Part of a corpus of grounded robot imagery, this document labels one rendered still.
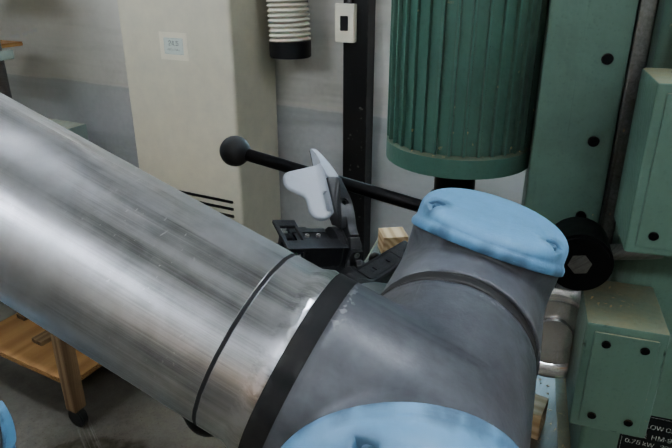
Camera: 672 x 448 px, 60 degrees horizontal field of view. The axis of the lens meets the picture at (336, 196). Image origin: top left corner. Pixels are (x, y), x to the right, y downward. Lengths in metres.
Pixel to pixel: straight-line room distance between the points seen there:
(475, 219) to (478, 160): 0.33
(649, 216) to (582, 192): 0.13
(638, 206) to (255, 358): 0.40
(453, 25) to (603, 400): 0.40
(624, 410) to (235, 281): 0.48
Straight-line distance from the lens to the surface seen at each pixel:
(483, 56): 0.63
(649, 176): 0.55
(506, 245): 0.32
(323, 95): 2.29
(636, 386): 0.63
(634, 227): 0.56
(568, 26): 0.64
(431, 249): 0.33
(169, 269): 0.24
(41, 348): 2.27
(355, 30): 2.09
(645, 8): 0.64
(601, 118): 0.65
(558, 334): 0.67
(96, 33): 2.99
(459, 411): 0.22
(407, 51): 0.66
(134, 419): 2.15
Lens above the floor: 1.38
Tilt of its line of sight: 22 degrees down
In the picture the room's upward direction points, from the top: straight up
